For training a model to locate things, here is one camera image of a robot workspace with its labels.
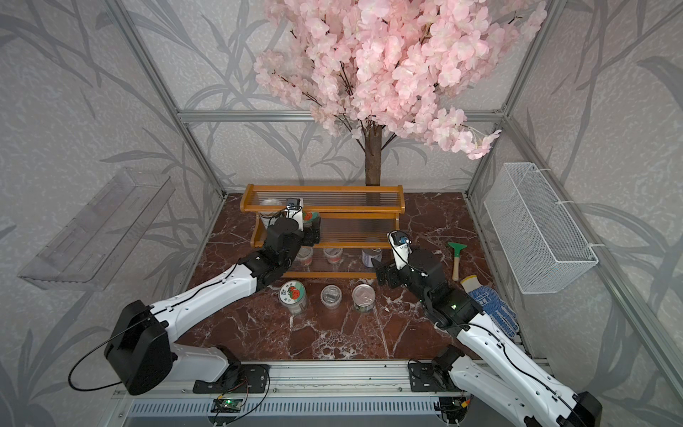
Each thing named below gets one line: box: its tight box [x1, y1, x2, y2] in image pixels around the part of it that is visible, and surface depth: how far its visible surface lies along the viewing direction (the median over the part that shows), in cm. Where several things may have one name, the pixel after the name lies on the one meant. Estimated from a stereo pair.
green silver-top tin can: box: [352, 283, 377, 313], surface depth 86 cm
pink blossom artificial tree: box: [254, 0, 548, 186], surface depth 50 cm
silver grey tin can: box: [361, 248, 384, 268], surface depth 92 cm
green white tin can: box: [258, 197, 283, 230], surface depth 81 cm
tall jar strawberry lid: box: [279, 280, 306, 315], surface depth 84 cm
